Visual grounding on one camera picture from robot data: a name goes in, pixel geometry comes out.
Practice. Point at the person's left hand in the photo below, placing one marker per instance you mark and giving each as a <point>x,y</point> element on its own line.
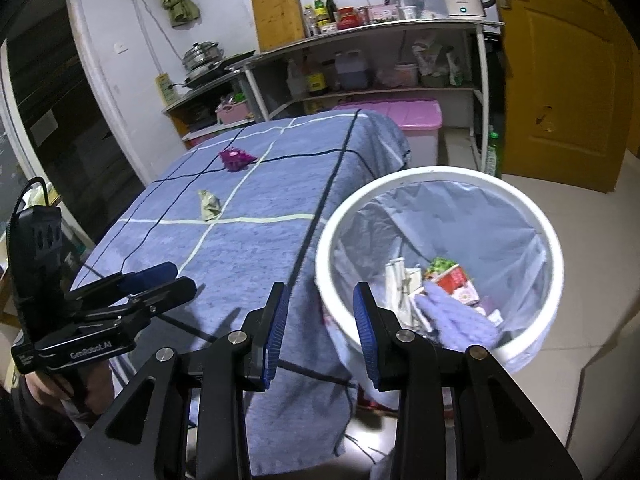
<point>45,387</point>

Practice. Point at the red jar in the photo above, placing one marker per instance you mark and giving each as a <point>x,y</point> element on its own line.
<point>346,16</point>

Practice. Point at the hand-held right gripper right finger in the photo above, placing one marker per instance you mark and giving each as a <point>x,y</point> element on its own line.
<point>365,335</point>

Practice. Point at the yellow wall power strip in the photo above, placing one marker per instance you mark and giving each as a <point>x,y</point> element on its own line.
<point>162,89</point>

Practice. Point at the low side cabinet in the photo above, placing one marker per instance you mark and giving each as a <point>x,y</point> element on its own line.
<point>200,94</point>

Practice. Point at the pink tub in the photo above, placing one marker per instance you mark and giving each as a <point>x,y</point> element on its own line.
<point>405,74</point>

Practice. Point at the green plastic bottle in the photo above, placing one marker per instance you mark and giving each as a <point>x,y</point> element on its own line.
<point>492,155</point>

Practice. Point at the white round waste bin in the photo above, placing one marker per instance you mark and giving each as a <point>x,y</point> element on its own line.
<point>440,172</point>

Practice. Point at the green wrapper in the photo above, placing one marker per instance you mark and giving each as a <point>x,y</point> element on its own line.
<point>442,264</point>

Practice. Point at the crumpled plastic bags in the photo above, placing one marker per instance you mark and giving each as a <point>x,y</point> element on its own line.
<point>435,57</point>

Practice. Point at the red white snack box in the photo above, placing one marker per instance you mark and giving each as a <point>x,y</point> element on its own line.
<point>457,282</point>

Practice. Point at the white metal shelf rack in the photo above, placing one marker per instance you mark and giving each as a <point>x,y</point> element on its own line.
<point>400,25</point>

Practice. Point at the pink lidded storage box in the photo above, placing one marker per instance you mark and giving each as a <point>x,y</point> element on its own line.
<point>400,112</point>

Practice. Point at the brown bottle yellow label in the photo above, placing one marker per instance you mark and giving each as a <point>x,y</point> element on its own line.
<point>316,80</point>

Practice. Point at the pink flat container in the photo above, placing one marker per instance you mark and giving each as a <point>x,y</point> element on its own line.
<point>385,11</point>

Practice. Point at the small seasoning bottle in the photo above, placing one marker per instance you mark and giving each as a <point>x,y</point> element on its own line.
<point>308,19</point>

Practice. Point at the steel steamer pot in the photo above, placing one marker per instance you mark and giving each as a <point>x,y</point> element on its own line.
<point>200,55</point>

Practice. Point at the dark sauce bottle yellow label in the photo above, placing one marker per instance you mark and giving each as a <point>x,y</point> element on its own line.
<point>317,12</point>

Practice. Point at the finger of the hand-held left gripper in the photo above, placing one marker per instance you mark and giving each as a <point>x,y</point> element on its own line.
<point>170,292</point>
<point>150,274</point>

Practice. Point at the wooden cutting board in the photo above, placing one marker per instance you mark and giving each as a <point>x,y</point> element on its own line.
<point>277,17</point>

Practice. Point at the lilac knitted cloth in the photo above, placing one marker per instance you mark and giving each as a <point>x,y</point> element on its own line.
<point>455,320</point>

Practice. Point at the blue plastic jug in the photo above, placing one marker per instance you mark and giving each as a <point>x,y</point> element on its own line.
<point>352,70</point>

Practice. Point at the white paper wrapper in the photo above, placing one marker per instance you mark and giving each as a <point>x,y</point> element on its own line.
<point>400,285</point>

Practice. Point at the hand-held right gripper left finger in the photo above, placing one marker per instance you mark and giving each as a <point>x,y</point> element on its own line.
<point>276,330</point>

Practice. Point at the pink basket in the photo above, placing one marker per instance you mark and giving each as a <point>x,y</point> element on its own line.
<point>232,112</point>

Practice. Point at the translucent bin liner bag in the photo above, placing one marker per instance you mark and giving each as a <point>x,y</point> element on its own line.
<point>450,220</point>

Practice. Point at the blue checked blanket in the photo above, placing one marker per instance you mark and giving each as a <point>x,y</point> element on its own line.
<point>280,180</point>

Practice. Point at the purple crumpled wrapper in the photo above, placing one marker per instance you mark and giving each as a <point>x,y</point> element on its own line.
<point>234,159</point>

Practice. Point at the beige crumpled wrapper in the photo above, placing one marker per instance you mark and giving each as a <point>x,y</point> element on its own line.
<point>209,205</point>

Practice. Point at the yellow wooden door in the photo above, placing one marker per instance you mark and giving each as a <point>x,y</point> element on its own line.
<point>560,85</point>

